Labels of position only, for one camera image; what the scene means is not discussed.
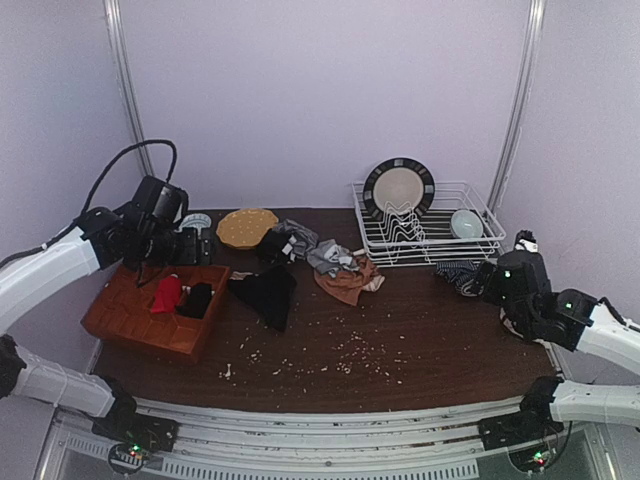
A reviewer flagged tan brown boxer underwear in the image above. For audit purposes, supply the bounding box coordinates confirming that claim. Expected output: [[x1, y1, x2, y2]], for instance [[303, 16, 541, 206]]
[[314, 256, 386, 306]]

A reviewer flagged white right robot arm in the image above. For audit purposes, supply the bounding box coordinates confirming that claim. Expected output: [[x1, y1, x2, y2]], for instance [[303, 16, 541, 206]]
[[472, 250, 639, 450]]

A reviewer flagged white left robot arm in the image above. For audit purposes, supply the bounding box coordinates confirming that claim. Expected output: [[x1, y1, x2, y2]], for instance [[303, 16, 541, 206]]
[[1, 176, 212, 441]]

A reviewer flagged pink beige underwear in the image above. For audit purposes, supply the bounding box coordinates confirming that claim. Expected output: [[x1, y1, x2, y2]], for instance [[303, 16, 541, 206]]
[[499, 308, 531, 342]]

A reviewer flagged blue striped underwear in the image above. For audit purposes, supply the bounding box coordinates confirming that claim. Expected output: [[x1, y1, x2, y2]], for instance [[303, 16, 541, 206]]
[[435, 260, 485, 297]]

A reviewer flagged black underwear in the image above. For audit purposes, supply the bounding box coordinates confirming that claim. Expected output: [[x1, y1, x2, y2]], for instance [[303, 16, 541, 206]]
[[227, 265, 297, 333]]

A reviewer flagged grey underwear pile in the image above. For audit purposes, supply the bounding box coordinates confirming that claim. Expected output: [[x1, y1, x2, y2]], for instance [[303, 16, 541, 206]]
[[256, 219, 319, 265]]

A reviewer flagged grey white underwear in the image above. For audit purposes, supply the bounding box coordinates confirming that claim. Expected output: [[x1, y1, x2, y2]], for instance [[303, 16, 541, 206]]
[[306, 239, 360, 278]]

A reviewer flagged blue patterned bowl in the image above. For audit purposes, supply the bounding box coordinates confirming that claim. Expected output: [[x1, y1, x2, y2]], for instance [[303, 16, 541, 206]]
[[177, 213, 212, 232]]

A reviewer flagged red rolled cloth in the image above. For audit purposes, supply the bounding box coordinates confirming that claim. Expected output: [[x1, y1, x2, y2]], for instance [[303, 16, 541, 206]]
[[150, 274, 182, 314]]

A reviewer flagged brown wooden organizer box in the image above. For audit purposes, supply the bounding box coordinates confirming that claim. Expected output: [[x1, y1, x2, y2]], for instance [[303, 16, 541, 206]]
[[81, 263, 232, 365]]

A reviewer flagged light green bowl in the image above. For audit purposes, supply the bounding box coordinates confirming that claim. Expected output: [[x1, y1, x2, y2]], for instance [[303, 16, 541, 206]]
[[450, 209, 484, 239]]

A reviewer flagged black rolled cloth in box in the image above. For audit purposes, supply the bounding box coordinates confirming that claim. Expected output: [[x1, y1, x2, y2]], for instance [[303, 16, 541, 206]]
[[176, 283, 214, 319]]

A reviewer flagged yellow dotted plate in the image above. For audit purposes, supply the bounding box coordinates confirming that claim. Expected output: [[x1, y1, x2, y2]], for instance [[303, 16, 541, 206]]
[[216, 208, 279, 250]]

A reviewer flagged black rimmed beige plate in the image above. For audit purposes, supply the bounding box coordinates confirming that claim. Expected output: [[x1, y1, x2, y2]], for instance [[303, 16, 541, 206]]
[[362, 157, 436, 221]]

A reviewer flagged white wire dish rack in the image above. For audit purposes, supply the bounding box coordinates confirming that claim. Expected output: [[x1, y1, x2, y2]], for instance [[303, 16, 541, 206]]
[[352, 181, 505, 268]]

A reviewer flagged metal front rail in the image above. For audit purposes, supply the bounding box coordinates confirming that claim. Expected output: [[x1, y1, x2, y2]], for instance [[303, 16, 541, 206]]
[[34, 397, 623, 479]]

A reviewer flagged left metal corner post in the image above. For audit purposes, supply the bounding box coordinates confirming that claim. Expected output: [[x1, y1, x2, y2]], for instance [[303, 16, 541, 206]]
[[103, 0, 154, 177]]

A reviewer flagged metal corner post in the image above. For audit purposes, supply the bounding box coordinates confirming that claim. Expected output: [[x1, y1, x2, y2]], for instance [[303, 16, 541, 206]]
[[103, 0, 154, 177], [487, 0, 547, 213]]

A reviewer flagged right metal corner post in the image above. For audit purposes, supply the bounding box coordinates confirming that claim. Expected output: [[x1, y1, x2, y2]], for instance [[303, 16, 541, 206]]
[[487, 0, 547, 213]]

